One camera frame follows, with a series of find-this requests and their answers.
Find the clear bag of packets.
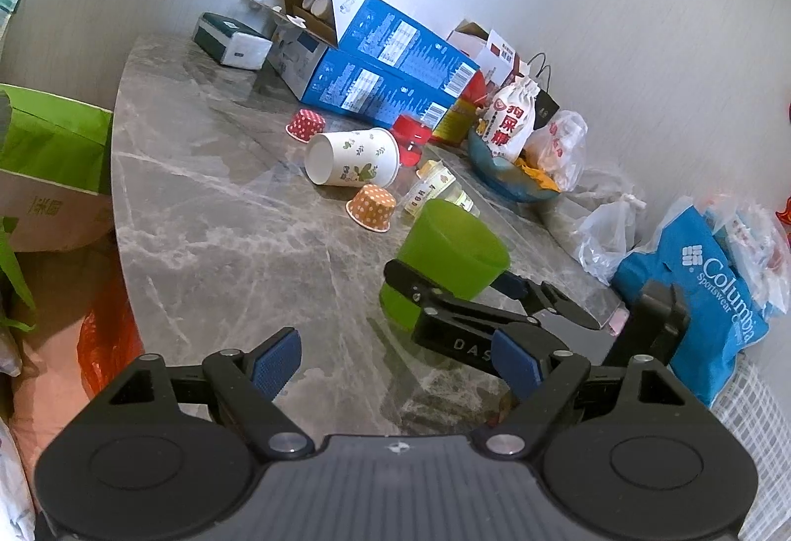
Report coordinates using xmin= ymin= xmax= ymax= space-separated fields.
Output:
xmin=704 ymin=191 xmax=791 ymax=325

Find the pink phone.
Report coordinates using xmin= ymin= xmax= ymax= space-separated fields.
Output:
xmin=602 ymin=306 xmax=631 ymax=338

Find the blue shopping bag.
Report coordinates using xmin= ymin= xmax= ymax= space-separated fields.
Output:
xmin=612 ymin=207 xmax=770 ymax=407

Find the cardboard box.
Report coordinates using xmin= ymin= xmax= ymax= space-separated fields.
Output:
xmin=0 ymin=170 xmax=115 ymax=253

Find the green plastic cup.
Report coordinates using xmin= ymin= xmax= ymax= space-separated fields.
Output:
xmin=379 ymin=199 xmax=513 ymax=332

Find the white drawstring pouch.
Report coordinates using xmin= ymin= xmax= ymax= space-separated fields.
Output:
xmin=476 ymin=76 xmax=541 ymax=162

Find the blue bowl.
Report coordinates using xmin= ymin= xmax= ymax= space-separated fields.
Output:
xmin=466 ymin=128 xmax=563 ymax=203

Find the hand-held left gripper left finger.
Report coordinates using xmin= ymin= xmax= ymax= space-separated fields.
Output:
xmin=108 ymin=327 xmax=316 ymax=458

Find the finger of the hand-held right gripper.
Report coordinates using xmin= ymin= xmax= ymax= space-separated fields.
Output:
xmin=383 ymin=260 xmax=538 ymax=328
xmin=491 ymin=270 xmax=602 ymax=332

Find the orange dotted paper cup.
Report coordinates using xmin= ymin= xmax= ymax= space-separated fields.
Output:
xmin=346 ymin=183 xmax=396 ymax=233

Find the red transparent plastic cup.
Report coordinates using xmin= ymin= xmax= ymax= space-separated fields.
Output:
xmin=392 ymin=114 xmax=442 ymax=168

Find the yellow red can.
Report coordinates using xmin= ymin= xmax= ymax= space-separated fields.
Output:
xmin=431 ymin=99 xmax=477 ymax=147

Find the white mesh basket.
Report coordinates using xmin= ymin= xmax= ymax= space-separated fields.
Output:
xmin=707 ymin=359 xmax=791 ymax=541

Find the red-print plastic bag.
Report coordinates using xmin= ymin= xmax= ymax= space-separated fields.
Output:
xmin=525 ymin=110 xmax=589 ymax=192

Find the white leaf-print paper cup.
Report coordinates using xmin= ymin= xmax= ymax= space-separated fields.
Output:
xmin=306 ymin=127 xmax=401 ymax=188

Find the green white tissue box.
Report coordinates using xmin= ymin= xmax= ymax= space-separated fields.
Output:
xmin=193 ymin=12 xmax=274 ymax=69

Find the orange plastic bag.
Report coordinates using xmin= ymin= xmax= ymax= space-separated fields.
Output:
xmin=77 ymin=266 xmax=146 ymax=397

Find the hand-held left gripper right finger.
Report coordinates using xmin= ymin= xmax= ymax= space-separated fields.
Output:
xmin=473 ymin=326 xmax=699 ymax=458

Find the black paper bag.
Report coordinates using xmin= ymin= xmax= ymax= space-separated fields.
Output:
xmin=525 ymin=52 xmax=560 ymax=131

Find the open blue carton box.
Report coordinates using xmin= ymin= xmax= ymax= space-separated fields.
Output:
xmin=278 ymin=0 xmax=482 ymax=100

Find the green bag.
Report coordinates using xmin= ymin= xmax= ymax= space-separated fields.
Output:
xmin=0 ymin=84 xmax=114 ymax=196

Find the red dotted paper cup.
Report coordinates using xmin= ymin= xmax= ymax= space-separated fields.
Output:
xmin=285 ymin=108 xmax=326 ymax=144

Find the small clear plastic bottle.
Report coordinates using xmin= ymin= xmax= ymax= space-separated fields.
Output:
xmin=403 ymin=159 xmax=453 ymax=219
xmin=441 ymin=185 xmax=482 ymax=217

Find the clear plastic bag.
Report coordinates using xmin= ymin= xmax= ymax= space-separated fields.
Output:
xmin=571 ymin=193 xmax=647 ymax=285

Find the white red carton box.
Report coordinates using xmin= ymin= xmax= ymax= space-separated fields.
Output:
xmin=446 ymin=20 xmax=526 ymax=85

